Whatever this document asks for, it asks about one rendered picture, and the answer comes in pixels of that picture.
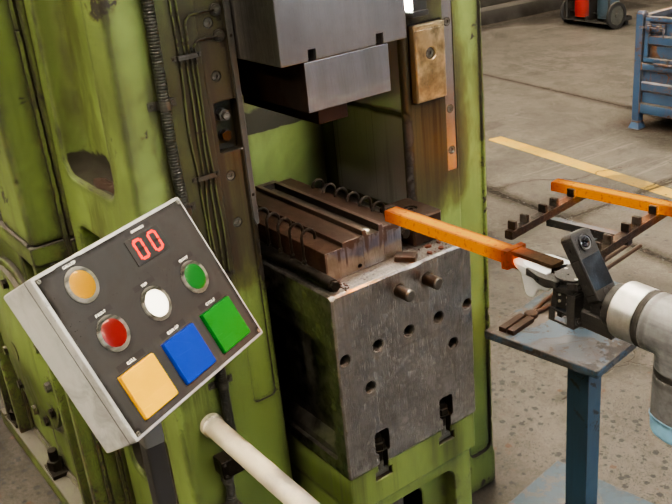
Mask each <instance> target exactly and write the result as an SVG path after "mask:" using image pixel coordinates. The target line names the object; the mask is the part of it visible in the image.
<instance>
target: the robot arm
mask: <svg viewBox="0 0 672 504"><path fill-rule="evenodd" d="M561 244H562V246H563V248H564V251H565V253H566V255H567V256H561V255H551V254H547V255H550V256H553V257H556V258H559V259H562V260H564V264H562V265H561V266H560V270H558V271H554V274H553V273H552V269H551V268H548V267H545V266H542V265H539V264H537V263H534V262H531V261H528V260H525V259H522V258H516V259H514V260H513V262H514V265H515V267H516V268H517V269H518V270H519V271H520V272H521V273H522V278H523V283H524V288H525V292H526V294H527V295H528V296H529V297H535V296H536V295H537V293H538V291H539V290H540V289H541V290H544V291H550V290H551V289H552V288H553V294H552V298H551V306H552V307H551V306H549V314H548V319H550V320H552V321H554V322H557V323H559V324H561V325H563V326H566V327H568V328H570V329H572V330H575V329H577V328H579V327H583V328H585V329H588V330H590V331H592V332H595V333H597V334H599V335H601V336H604V337H606V338H608V339H610V340H612V339H614V338H615V337H616V338H618V339H621V340H623V341H625V342H628V343H630V344H632V345H635V346H637V347H639V348H641V349H644V350H646V351H648V352H650V353H653V354H654V361H653V376H652V390H651V403H650V408H649V415H650V428H651V430H652V432H653V433H654V434H655V435H656V436H657V437H658V438H659V439H660V440H662V441H663V442H665V443H667V444H669V445H672V295H671V294H669V293H666V292H663V291H660V290H658V289H656V288H653V287H650V286H648V285H645V284H642V283H639V282H636V281H631V282H628V283H626V284H625V283H619V284H616V285H615V284H614V281H613V279H612V277H611V275H610V273H609V270H608V268H607V266H606V264H605V262H604V259H603V257H602V255H601V253H600V251H599V248H598V246H597V244H596V242H595V240H594V237H593V235H592V233H591V231H590V229H589V228H586V227H585V228H581V229H578V230H575V231H573V232H571V233H569V234H567V235H565V236H564V237H563V238H562V239H561ZM555 311H556V312H557V316H559V317H561V318H562V317H563V316H567V324H566V323H564V322H561V321H559V320H557V319H555ZM576 318H577V319H578V321H577V324H576Z"/></svg>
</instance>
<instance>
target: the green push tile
mask: <svg viewBox="0 0 672 504"><path fill-rule="evenodd" d="M199 317H200V318H201V320H202V321H203V323H204V325H205V326H206V328H207V329H208V331H209V332H210V334H211V336H212V337H213V339H214V340H215V342H216V343H217V345H218V346H219V348H220V350H221V351H222V353H223V354H225V353H227V352H228V351H229V350H230V349H231V348H233V347H234V346H235V345H236V344H237V343H239V342H240V341H241V340H242V339H243V338H244V337H246V336H247V335H248V334H249V333H250V332H251V331H250V329H249V328H248V326H247V325H246V323H245V321H244V320H243V318H242V317H241V315H240V313H239V312H238V310H237V309H236V307H235V306H234V304H233V302H232V301H231V299H230V298H229V296H225V297H223V298H222V299H221V300H219V301H218V302H217V303H215V304H214V305H213V306H211V307H210V308H209V309H207V310H206V311H205V312H204V313H202V314H201V315H200V316H199Z"/></svg>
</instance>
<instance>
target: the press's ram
mask: <svg viewBox="0 0 672 504"><path fill-rule="evenodd" d="M229 5H230V12H231V20H232V27H233V34H234V41H235V48H236V56H237V58H238V59H242V60H247V61H251V62H256V63H261V64H265V65H270V66H274V67H279V68H284V67H288V66H292V65H297V64H301V63H305V62H308V60H309V59H313V60H317V59H321V58H325V57H330V56H334V55H338V54H342V53H346V52H350V51H354V50H358V49H363V48H367V47H371V46H375V45H376V43H382V44H383V43H387V42H391V41H395V40H400V39H404V38H406V37H407V32H406V15H405V0H229Z"/></svg>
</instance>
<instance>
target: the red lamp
mask: <svg viewBox="0 0 672 504"><path fill-rule="evenodd" d="M101 334H102V337H103V339H104V341H105V342H106V343H107V344H108V345H110V346H112V347H120V346H122V345H123V344H124V343H125V342H126V339H127V331H126V328H125V326H124V325H123V324H122V323H121V322H120V321H119V320H117V319H113V318H111V319H107V320H106V321H104V323H103V324H102V327H101Z"/></svg>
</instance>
